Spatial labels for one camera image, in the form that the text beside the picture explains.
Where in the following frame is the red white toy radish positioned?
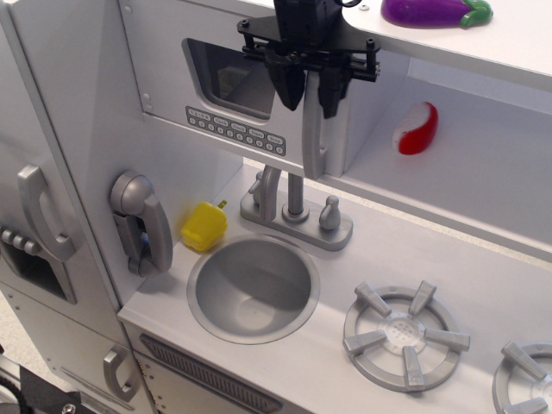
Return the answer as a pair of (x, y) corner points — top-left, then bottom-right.
(392, 102), (439, 155)

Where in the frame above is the small grey lower handle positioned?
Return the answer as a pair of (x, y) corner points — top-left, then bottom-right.
(103, 346), (140, 403)

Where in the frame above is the purple toy eggplant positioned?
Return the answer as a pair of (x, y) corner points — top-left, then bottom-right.
(380, 0), (493, 28)

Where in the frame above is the grey fridge door handle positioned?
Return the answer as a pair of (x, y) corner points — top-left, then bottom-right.
(17, 164), (75, 262)

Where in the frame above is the black equipment at corner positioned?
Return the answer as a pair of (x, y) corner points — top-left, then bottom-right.
(1, 348), (88, 413)

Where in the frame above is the yellow toy bell pepper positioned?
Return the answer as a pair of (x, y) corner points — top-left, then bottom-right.
(180, 200), (228, 252)

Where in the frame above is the grey toy telephone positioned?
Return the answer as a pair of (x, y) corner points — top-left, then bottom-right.
(110, 170), (173, 278)

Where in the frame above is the white toy microwave door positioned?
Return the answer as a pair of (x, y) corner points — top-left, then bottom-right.
(121, 1), (370, 178)

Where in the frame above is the grey toy stove burner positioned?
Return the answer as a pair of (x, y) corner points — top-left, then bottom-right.
(342, 280), (471, 393)

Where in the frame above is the grey fridge ice dispenser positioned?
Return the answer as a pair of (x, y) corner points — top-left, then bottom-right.
(1, 224), (77, 304)

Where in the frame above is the dark oven vent grille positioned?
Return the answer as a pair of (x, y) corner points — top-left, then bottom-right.
(140, 335), (282, 413)

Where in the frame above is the round silver sink bowl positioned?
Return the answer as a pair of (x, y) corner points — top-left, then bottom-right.
(187, 235), (321, 345)

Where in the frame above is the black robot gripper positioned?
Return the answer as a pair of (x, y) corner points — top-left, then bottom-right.
(237, 1), (380, 119)

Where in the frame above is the silver toy faucet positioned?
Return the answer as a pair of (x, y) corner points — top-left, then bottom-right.
(240, 166), (354, 252)

